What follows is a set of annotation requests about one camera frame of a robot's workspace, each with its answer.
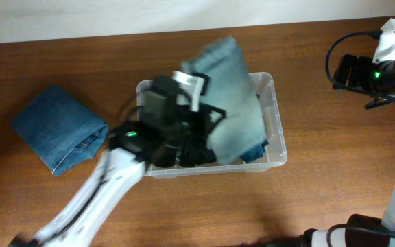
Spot blue taped cloth bundle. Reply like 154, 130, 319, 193
240, 94, 270, 164

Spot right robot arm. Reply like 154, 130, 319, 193
301, 19, 395, 246

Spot clear plastic storage bin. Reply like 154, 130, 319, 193
145, 72, 288, 179

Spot dark blue jeans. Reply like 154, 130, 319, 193
12, 86, 109, 176

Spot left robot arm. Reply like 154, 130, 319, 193
9, 71, 226, 246

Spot light grey jeans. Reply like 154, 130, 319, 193
182, 36, 266, 165

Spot right black cable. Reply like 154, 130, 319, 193
324, 30, 395, 114

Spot large black taped cloth bundle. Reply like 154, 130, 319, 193
153, 150, 177, 168

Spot small black taped cloth bundle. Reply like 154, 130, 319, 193
179, 139, 217, 167

